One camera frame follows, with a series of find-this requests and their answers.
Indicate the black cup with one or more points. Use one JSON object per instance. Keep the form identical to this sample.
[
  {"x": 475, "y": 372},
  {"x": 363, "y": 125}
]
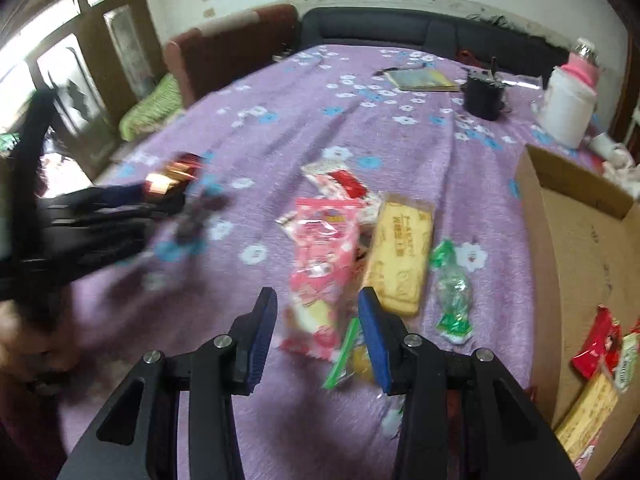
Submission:
[{"x": 482, "y": 95}]

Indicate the dark red foil snack packet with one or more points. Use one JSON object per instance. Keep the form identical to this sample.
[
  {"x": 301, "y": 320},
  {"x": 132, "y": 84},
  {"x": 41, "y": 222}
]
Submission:
[{"x": 167, "y": 180}]

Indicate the white cloth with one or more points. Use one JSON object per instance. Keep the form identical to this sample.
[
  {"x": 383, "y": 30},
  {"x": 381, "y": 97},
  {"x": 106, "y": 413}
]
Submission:
[{"x": 615, "y": 157}]

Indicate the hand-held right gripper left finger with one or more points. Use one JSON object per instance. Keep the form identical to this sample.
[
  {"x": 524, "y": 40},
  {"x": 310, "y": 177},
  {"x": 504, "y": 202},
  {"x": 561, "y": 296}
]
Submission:
[{"x": 260, "y": 345}]

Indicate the pink sleeved bottle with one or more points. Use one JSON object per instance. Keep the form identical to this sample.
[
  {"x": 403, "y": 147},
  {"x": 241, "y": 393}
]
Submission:
[{"x": 585, "y": 62}]

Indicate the purple floral tablecloth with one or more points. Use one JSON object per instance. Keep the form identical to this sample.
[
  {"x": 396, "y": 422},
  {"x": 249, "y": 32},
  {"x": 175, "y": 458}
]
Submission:
[{"x": 280, "y": 125}]

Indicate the green white snack packet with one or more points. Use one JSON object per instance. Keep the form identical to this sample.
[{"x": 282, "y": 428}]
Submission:
[{"x": 629, "y": 365}]

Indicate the yellow biscuit packet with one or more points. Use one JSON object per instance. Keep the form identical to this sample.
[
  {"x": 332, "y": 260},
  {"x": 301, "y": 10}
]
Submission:
[
  {"x": 400, "y": 255},
  {"x": 590, "y": 415}
]

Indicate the yellow green notebook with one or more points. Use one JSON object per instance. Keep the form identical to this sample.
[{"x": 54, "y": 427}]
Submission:
[{"x": 425, "y": 80}]

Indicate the wooden glass door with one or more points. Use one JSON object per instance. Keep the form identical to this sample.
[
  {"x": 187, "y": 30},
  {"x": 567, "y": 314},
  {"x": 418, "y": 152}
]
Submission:
[{"x": 75, "y": 60}]

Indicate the black leather sofa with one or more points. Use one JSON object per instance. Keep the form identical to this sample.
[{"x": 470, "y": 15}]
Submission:
[{"x": 380, "y": 27}]

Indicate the brown armchair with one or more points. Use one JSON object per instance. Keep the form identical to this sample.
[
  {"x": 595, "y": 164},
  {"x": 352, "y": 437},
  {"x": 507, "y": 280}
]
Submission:
[{"x": 230, "y": 55}]

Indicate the person's left hand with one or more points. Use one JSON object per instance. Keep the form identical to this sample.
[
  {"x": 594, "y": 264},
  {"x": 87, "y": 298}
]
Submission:
[{"x": 20, "y": 340}]

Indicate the white jar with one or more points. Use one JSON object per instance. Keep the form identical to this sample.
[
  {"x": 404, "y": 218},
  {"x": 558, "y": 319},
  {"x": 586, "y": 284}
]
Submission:
[{"x": 565, "y": 110}]

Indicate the red cartoon girl snack packet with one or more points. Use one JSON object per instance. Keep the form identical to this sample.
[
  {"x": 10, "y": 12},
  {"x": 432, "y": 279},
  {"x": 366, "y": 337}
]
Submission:
[{"x": 597, "y": 345}]

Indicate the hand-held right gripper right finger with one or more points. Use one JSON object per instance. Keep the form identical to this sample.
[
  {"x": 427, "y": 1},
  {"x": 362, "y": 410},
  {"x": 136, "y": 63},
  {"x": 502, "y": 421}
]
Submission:
[{"x": 377, "y": 345}]

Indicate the white red-striped snack packet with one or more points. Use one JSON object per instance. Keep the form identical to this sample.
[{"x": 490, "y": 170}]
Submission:
[{"x": 340, "y": 180}]

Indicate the cardboard box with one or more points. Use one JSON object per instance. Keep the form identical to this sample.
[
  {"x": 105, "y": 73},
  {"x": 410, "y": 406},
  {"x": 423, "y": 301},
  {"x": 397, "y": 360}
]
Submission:
[{"x": 575, "y": 260}]

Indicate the green patterned blanket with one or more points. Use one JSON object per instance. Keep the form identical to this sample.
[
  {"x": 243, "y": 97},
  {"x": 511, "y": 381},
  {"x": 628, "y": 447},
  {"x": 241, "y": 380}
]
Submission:
[{"x": 150, "y": 110}]

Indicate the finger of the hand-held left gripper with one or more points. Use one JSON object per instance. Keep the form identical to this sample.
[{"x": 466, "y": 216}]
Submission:
[
  {"x": 115, "y": 195},
  {"x": 150, "y": 230}
]

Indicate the pink cartoon snack packet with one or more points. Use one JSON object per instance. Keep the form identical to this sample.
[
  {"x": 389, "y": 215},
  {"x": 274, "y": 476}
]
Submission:
[
  {"x": 586, "y": 455},
  {"x": 325, "y": 250}
]

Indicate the green-edged clear snack packet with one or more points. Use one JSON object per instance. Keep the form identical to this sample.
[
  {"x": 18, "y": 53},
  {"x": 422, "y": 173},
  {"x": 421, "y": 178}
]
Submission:
[{"x": 342, "y": 360}]

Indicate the clear green candy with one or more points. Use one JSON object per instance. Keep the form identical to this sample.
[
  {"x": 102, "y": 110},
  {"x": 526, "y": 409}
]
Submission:
[{"x": 452, "y": 290}]

